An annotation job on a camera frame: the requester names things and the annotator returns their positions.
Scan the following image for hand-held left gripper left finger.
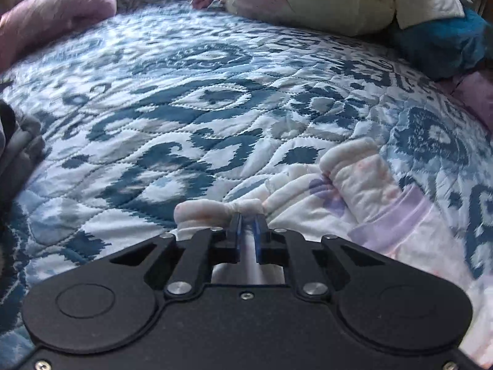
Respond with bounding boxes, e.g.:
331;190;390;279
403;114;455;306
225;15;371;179
110;213;244;300

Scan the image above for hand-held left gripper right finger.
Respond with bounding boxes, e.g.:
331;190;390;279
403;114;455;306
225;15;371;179
252;213;376;300

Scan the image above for white floral garment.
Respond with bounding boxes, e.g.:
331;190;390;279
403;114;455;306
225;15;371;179
173;137;493;368

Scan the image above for blue patterned quilted bedspread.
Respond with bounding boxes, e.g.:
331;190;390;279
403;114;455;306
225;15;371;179
0;0;493;340

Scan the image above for pastel floral comforter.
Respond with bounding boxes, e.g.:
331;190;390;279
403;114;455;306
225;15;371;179
191;0;467;38

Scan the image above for light purple cloth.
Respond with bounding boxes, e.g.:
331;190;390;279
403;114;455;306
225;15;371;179
442;71;493;134

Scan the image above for teal fluffy cloth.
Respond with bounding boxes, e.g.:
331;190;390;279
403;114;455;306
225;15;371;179
392;7;493;82

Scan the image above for pink pillow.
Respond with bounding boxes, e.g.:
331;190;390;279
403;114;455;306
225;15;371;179
0;0;119;71

